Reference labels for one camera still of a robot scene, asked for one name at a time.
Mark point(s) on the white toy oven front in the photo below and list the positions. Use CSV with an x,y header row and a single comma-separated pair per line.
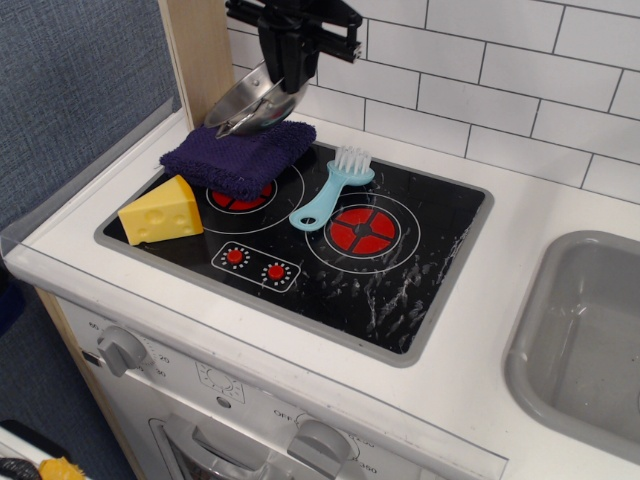
x,y
184,419

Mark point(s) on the purple blue folded cloth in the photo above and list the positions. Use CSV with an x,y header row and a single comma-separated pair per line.
x,y
238,166

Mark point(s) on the yellow toy cheese wedge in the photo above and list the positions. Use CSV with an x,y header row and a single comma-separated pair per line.
x,y
167,212

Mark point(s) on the grey left oven knob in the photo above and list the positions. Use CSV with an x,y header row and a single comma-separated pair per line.
x,y
120,350

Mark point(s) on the stainless steel pot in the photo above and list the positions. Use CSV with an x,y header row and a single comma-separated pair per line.
x,y
254,104

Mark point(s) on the light blue dish brush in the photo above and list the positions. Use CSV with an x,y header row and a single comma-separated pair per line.
x,y
351,167

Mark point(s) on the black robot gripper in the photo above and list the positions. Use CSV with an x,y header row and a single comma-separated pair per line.
x,y
306,28

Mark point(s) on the wooden side post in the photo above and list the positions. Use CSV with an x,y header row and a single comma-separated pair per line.
x,y
199,45

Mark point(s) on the grey sink basin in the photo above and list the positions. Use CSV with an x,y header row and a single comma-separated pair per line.
x,y
573,364

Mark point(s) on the black toy stove top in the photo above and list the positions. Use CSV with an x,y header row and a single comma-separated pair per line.
x,y
374,278

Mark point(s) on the grey oven knob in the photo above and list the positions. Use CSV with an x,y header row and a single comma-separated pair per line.
x,y
120,350
320,447

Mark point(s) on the yellow black object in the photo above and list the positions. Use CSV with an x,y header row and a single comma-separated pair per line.
x,y
51,469

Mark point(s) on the grey right oven knob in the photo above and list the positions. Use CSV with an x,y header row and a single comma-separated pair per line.
x,y
320,447

